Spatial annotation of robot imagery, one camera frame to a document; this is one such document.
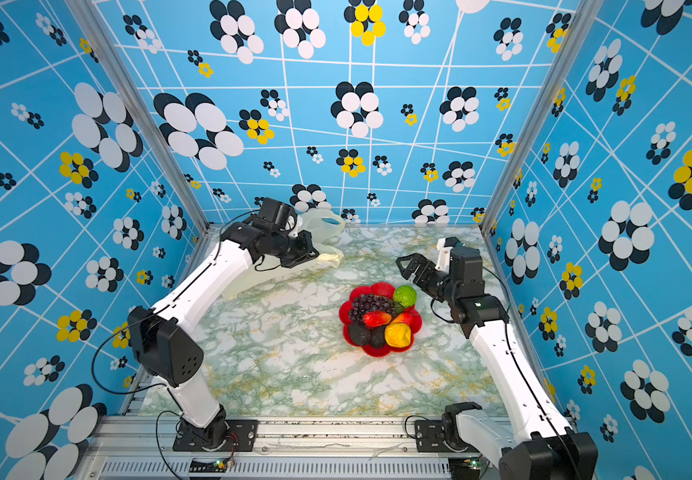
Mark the translucent cream plastic bag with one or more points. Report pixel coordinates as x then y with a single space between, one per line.
324 225

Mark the red yellow mango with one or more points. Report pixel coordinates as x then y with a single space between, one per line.
405 318

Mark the left aluminium corner post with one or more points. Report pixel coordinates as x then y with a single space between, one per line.
90 23

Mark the purple grape bunch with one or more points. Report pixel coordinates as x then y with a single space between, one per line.
367 304

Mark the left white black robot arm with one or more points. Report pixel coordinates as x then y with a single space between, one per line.
162 336

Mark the aluminium corner post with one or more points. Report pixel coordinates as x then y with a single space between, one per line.
583 20
90 23

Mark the aluminium front rail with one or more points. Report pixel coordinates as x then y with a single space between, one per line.
285 448

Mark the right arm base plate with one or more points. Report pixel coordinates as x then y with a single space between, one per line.
430 437

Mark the red flower-shaped plate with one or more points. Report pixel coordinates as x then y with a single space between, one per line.
383 289

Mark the green custard apple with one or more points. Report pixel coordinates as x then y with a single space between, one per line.
406 296

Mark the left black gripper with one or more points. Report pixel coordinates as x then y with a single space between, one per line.
304 249

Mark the right aluminium corner post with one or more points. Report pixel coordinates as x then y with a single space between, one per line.
583 20

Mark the red orange pepper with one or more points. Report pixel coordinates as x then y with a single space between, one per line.
377 319

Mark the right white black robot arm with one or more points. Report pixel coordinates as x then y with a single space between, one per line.
540 443

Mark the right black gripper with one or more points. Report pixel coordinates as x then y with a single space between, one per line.
427 268

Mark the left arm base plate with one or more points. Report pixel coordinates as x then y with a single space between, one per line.
238 436

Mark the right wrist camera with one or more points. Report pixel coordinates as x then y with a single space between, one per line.
444 247

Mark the yellow bell pepper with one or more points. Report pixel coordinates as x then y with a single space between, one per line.
398 335

